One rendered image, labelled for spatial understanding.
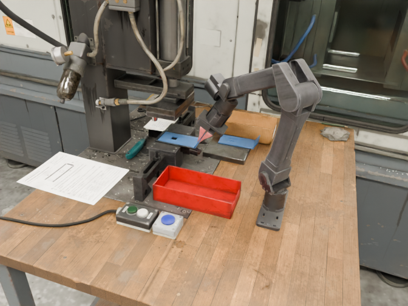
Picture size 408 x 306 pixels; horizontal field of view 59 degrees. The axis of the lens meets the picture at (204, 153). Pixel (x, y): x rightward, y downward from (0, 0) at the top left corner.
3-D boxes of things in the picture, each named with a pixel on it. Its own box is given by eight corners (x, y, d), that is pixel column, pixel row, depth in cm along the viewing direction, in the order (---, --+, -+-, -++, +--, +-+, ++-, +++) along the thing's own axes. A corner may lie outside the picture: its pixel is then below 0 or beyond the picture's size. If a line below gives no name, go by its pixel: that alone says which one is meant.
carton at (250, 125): (269, 147, 146) (272, 130, 142) (210, 135, 153) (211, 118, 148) (275, 133, 157) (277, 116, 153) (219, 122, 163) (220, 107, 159)
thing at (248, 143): (257, 150, 138) (257, 142, 137) (218, 143, 142) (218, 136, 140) (259, 141, 144) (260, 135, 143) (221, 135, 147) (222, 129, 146)
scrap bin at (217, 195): (230, 219, 107) (231, 203, 104) (153, 200, 113) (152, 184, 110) (240, 196, 117) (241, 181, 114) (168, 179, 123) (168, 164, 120)
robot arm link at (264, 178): (258, 170, 105) (272, 180, 102) (280, 161, 110) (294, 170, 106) (255, 187, 109) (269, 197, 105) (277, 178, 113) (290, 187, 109)
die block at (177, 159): (175, 173, 126) (175, 155, 122) (149, 167, 129) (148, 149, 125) (195, 146, 143) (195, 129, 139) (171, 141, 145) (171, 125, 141)
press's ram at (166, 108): (177, 130, 116) (177, 35, 101) (106, 116, 123) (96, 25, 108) (196, 108, 131) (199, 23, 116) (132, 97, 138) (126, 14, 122)
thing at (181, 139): (198, 149, 124) (198, 141, 123) (157, 141, 128) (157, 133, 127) (204, 139, 130) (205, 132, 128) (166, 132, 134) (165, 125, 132)
